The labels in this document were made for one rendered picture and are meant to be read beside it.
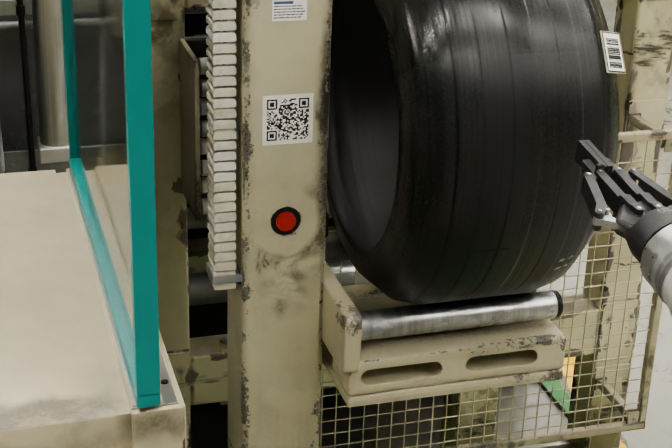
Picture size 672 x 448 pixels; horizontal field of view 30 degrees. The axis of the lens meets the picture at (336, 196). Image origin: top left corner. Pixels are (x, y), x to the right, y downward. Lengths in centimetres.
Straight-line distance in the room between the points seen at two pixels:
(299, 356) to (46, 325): 88
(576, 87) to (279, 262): 52
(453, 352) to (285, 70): 51
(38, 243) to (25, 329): 18
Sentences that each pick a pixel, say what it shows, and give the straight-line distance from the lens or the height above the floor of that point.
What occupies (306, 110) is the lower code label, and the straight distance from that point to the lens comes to 181.
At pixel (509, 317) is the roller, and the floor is 90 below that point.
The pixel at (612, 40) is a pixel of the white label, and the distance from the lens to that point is 180.
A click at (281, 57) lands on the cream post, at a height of 131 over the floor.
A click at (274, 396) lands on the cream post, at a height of 76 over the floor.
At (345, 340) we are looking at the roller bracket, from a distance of 185.
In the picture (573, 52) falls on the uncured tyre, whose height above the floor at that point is 135.
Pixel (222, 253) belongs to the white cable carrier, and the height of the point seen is 101.
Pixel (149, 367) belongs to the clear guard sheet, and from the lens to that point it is 99.
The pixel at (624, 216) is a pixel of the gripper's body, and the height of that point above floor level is 124.
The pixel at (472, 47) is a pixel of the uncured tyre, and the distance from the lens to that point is 169.
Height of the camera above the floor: 180
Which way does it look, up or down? 22 degrees down
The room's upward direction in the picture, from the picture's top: 2 degrees clockwise
